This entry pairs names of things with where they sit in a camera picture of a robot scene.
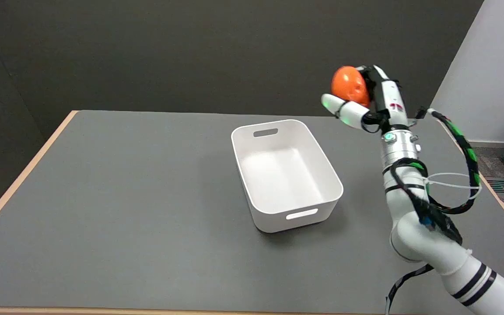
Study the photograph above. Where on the white plastic box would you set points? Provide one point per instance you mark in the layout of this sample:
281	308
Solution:
285	175

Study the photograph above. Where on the floor vent grille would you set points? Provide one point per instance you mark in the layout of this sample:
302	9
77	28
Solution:
502	185

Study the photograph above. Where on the orange ball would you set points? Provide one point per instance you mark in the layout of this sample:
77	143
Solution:
350	85

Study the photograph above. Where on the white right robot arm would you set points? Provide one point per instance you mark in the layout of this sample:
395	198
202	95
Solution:
427	236

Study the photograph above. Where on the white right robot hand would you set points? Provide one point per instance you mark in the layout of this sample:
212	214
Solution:
391	100

